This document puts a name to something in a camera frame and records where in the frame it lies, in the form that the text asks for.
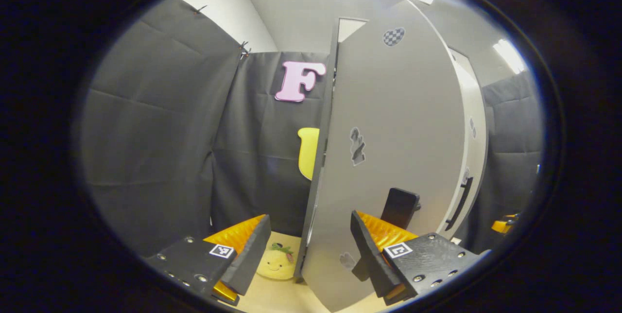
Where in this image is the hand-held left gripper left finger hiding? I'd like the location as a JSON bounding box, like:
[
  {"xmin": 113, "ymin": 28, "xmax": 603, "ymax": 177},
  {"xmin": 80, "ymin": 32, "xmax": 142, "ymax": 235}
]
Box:
[{"xmin": 145, "ymin": 214, "xmax": 273, "ymax": 305}]

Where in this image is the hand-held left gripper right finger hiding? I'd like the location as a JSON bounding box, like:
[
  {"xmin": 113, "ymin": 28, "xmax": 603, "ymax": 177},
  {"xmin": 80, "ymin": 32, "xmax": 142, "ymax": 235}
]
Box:
[{"xmin": 350, "ymin": 210, "xmax": 491, "ymax": 306}]

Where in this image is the ceiling light panel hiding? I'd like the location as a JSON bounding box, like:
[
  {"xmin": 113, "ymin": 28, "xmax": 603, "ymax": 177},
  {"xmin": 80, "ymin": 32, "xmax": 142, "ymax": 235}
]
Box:
[{"xmin": 493, "ymin": 39, "xmax": 528, "ymax": 74}]

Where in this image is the yellow smiling plush toy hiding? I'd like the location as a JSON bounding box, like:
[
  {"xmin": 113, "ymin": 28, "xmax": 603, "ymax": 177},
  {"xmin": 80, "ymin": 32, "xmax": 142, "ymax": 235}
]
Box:
[{"xmin": 256, "ymin": 243, "xmax": 297, "ymax": 280}]

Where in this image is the black door handle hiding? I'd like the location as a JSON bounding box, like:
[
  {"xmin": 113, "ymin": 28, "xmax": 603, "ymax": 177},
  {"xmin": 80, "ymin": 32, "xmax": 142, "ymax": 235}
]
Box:
[
  {"xmin": 445, "ymin": 177, "xmax": 473, "ymax": 232},
  {"xmin": 380, "ymin": 188, "xmax": 421, "ymax": 230}
]

